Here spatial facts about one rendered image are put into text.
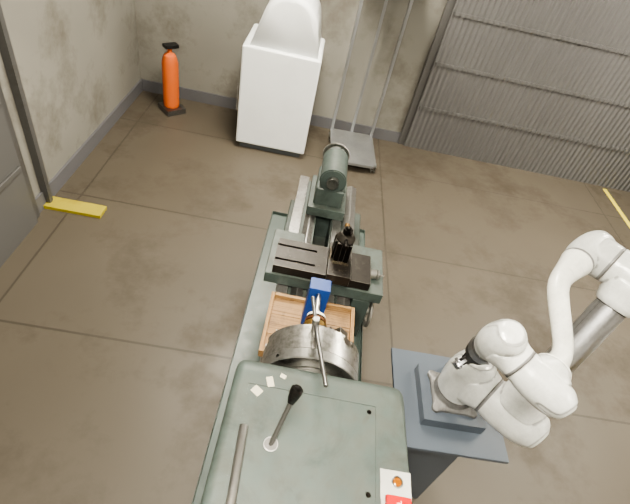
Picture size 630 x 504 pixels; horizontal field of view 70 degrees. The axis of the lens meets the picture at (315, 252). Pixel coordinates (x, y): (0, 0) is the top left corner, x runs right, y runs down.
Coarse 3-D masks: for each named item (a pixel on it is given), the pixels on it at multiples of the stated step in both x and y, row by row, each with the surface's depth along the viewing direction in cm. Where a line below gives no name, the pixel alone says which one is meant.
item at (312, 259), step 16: (288, 240) 205; (288, 256) 197; (304, 256) 199; (320, 256) 201; (352, 256) 205; (368, 256) 207; (288, 272) 194; (304, 272) 194; (320, 272) 194; (352, 272) 198; (368, 272) 200; (368, 288) 196
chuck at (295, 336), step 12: (300, 324) 140; (276, 336) 142; (288, 336) 138; (300, 336) 137; (324, 336) 137; (336, 336) 139; (264, 348) 149; (276, 348) 137; (288, 348) 135; (324, 348) 134; (336, 348) 136; (348, 348) 140; (348, 360) 137
